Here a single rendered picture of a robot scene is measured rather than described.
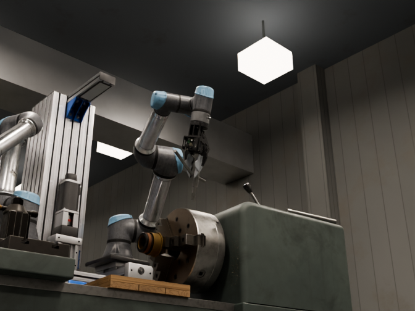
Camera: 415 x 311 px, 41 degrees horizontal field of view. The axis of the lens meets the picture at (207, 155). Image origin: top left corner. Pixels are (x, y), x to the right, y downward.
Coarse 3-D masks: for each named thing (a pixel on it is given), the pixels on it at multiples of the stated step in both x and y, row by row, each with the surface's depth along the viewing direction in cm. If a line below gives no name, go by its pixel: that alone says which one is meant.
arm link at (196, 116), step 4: (192, 112) 217; (196, 112) 216; (200, 112) 215; (204, 112) 216; (192, 116) 216; (196, 116) 215; (200, 116) 215; (204, 116) 215; (208, 116) 217; (192, 120) 216; (196, 120) 215; (200, 120) 215; (204, 120) 215; (208, 120) 217; (208, 124) 218
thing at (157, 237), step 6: (144, 234) 203; (150, 234) 203; (156, 234) 204; (138, 240) 205; (144, 240) 206; (150, 240) 201; (156, 240) 202; (162, 240) 203; (138, 246) 204; (144, 246) 200; (150, 246) 201; (156, 246) 201; (144, 252) 202; (150, 252) 202; (156, 252) 202; (162, 252) 205
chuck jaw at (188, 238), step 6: (186, 234) 199; (168, 240) 203; (174, 240) 201; (180, 240) 201; (186, 240) 198; (192, 240) 200; (198, 240) 200; (162, 246) 202; (168, 246) 202; (174, 246) 201; (180, 246) 201; (186, 246) 201; (192, 246) 201
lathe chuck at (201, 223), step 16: (176, 224) 214; (192, 224) 205; (208, 224) 206; (208, 240) 202; (176, 256) 215; (192, 256) 200; (208, 256) 200; (176, 272) 205; (192, 272) 198; (208, 272) 202; (192, 288) 204
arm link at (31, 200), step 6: (18, 192) 239; (24, 192) 239; (30, 192) 240; (12, 198) 240; (24, 198) 237; (30, 198) 238; (36, 198) 241; (6, 204) 239; (24, 204) 236; (30, 204) 237; (36, 204) 240; (30, 210) 237; (36, 210) 240
